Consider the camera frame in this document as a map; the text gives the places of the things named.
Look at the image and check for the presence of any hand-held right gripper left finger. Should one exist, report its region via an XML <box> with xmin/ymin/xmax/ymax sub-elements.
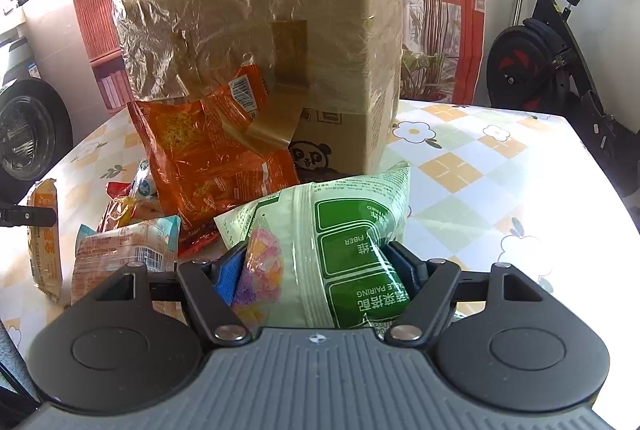
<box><xmin>85</xmin><ymin>244</ymin><xmax>254</xmax><ymax>347</ymax></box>

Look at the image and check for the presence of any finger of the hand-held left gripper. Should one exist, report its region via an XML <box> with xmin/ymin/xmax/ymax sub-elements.
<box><xmin>0</xmin><ymin>205</ymin><xmax>58</xmax><ymax>227</ymax></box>

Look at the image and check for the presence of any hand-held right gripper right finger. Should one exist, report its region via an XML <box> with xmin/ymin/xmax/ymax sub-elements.
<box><xmin>384</xmin><ymin>240</ymin><xmax>547</xmax><ymax>347</ymax></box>

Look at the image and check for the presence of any pink yellow candy packet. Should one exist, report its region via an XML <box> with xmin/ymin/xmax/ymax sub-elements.
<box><xmin>232</xmin><ymin>223</ymin><xmax>287</xmax><ymax>327</ymax></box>

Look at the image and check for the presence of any green snack bag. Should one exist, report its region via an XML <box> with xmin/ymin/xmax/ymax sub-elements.
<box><xmin>214</xmin><ymin>163</ymin><xmax>468</xmax><ymax>328</ymax></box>

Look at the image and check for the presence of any orange biscuit packet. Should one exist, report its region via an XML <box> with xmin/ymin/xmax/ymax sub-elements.
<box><xmin>25</xmin><ymin>179</ymin><xmax>64</xmax><ymax>303</ymax></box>

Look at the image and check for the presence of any washing machine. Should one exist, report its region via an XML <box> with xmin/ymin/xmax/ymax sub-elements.
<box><xmin>0</xmin><ymin>35</ymin><xmax>75</xmax><ymax>198</ymax></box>

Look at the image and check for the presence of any yellow snack packet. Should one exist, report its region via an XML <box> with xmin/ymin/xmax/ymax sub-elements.
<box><xmin>97</xmin><ymin>197</ymin><xmax>142</xmax><ymax>232</ymax></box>

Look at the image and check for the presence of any red snack packet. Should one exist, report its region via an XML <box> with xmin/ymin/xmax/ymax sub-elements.
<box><xmin>105</xmin><ymin>181</ymin><xmax>137</xmax><ymax>202</ymax></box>

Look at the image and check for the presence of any light blue snack packet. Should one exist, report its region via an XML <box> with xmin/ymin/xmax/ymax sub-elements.
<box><xmin>70</xmin><ymin>216</ymin><xmax>182</xmax><ymax>306</ymax></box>

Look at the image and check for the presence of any orange snack bag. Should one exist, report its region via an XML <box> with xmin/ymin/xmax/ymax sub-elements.
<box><xmin>127</xmin><ymin>63</ymin><xmax>301</xmax><ymax>258</ymax></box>

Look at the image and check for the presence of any white blue candy wrapper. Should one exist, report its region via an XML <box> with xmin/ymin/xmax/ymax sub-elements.
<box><xmin>131</xmin><ymin>160</ymin><xmax>159</xmax><ymax>200</ymax></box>

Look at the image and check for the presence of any black exercise bike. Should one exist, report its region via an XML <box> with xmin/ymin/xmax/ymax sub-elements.
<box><xmin>487</xmin><ymin>0</ymin><xmax>640</xmax><ymax>198</ymax></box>

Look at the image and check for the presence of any plastic-wrapped cardboard box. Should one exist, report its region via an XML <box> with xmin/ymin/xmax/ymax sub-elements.
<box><xmin>112</xmin><ymin>0</ymin><xmax>403</xmax><ymax>177</ymax></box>

